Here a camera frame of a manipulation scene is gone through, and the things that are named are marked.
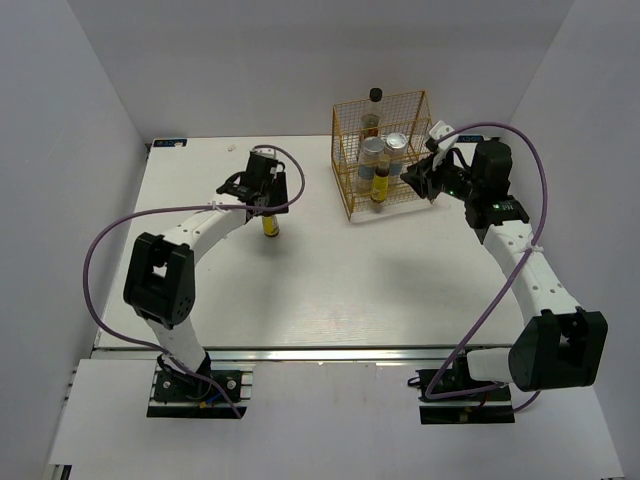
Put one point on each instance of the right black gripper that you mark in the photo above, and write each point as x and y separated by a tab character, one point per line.
423	179

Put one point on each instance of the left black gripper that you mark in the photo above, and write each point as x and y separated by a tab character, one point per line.
280	194

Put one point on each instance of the small yellow label bottle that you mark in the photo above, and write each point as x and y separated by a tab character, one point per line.
380	182
270	226

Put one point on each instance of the dark sauce bottle red label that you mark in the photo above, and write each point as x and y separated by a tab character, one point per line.
371	118

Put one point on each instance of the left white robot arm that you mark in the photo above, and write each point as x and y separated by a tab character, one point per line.
160	284

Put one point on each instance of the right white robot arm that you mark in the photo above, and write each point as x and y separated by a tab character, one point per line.
561	344

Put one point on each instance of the right blue table sticker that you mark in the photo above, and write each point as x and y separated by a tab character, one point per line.
470	138

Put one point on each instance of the blue table sticker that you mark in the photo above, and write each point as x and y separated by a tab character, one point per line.
470	138
169	143

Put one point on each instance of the left blue table sticker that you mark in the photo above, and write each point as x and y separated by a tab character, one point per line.
169	143

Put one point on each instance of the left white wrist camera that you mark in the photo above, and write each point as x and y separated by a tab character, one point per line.
263	162

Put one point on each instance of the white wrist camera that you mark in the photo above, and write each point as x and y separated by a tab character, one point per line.
441	138
263	162

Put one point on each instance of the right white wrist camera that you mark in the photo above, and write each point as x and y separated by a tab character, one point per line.
441	138

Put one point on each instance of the yellow wire basket rack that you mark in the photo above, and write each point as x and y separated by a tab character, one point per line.
408	113

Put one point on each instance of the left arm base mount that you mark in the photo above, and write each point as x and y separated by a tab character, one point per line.
176	395

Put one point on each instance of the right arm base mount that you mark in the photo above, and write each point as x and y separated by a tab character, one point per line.
470	401

